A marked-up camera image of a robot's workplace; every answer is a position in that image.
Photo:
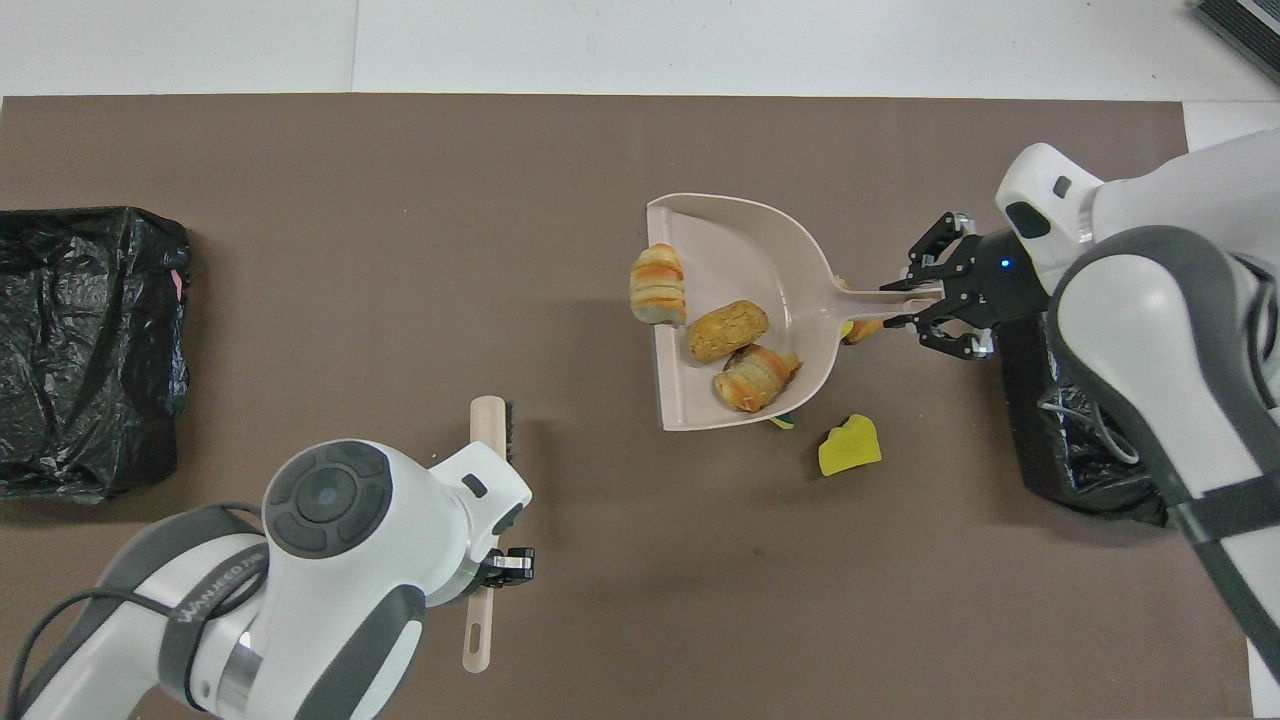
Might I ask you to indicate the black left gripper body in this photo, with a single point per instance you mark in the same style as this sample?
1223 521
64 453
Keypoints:
510 568

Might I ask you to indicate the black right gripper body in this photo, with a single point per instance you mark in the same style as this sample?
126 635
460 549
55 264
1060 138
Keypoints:
1005 285

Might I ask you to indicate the beige brush black bristles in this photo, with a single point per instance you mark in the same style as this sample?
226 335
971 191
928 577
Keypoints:
488 425

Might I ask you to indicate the chunky yellow sponge piece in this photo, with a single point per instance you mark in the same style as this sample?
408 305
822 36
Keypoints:
850 448

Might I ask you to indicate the beige plastic dustpan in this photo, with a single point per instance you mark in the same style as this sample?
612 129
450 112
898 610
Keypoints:
760 250

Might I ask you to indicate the yellow green sponge piece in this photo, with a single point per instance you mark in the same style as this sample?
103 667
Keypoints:
785 422

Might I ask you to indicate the pale bread piece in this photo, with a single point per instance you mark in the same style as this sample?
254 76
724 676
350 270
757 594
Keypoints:
658 285
755 380

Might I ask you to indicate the brown bread roll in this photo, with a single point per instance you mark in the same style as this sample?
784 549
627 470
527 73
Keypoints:
728 332

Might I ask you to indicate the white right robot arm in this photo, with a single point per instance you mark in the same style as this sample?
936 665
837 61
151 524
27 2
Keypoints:
1150 330

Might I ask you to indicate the bin with black bag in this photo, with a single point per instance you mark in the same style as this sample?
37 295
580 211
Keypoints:
1040 440
80 350

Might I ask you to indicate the brown table mat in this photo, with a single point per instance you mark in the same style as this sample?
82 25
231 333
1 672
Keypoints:
800 600

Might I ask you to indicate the dark grey ribbed panel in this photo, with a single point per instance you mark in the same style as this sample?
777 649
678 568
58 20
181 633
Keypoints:
1245 30

